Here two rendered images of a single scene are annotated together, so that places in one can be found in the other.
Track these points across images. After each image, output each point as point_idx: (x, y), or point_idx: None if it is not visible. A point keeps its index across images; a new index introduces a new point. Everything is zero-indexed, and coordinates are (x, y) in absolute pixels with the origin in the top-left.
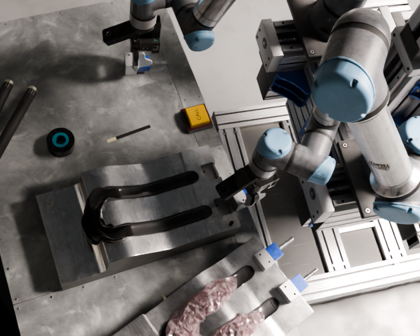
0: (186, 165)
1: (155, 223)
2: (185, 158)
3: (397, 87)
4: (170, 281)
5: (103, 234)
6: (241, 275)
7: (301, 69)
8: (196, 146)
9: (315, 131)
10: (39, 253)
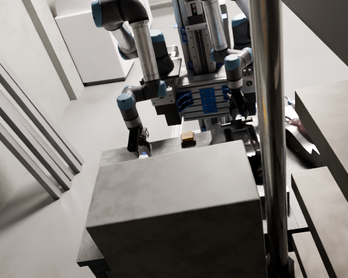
0: (219, 132)
1: (253, 145)
2: (215, 133)
3: (209, 39)
4: (286, 153)
5: (257, 169)
6: (286, 121)
7: (177, 92)
8: (204, 140)
9: (228, 52)
10: (262, 212)
